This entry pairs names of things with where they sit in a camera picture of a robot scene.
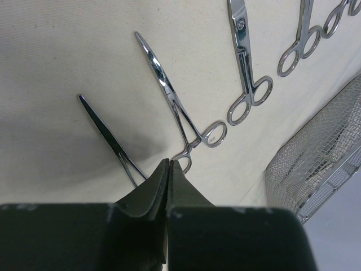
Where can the wire mesh instrument tray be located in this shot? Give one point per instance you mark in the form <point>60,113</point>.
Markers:
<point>319,158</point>

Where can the steel scissors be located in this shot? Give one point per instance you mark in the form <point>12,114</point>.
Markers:
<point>303,34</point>

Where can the steel ring-handled forceps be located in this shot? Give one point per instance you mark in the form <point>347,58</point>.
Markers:
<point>334,18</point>

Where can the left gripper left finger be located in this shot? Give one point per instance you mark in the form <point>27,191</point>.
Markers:
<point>128,234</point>

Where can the beige wrapping cloth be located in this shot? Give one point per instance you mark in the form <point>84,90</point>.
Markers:
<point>52,51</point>

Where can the steel ring-handled clamp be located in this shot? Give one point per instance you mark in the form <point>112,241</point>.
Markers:
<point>254,92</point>

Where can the steel straight hemostat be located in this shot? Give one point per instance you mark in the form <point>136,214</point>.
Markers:
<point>113,142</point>

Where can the steel curved hemostat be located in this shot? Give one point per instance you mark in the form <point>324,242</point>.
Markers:
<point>212,136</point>

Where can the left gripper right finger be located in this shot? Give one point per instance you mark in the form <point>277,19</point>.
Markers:
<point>202,236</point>

